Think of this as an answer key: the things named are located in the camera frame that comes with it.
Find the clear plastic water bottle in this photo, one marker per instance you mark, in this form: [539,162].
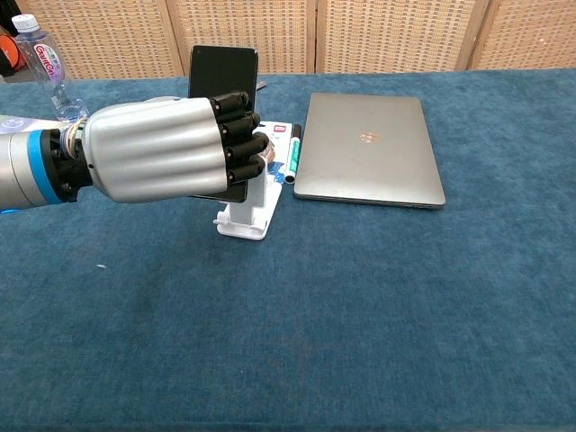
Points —
[47,67]

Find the black smartphone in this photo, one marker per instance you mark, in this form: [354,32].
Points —
[222,72]

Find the grey closed laptop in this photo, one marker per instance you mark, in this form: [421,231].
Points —
[366,148]

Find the blue table cloth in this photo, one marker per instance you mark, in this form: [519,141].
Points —
[315,315]

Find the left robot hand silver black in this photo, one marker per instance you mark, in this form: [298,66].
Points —
[153,148]

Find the wooden folding screen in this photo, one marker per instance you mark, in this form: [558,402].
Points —
[391,36]

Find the green black marker pen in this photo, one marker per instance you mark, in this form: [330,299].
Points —
[294,155]

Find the orange black background object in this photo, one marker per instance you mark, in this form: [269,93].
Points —
[8,51]

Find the white phone stand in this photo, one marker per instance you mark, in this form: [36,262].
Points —
[252,211]

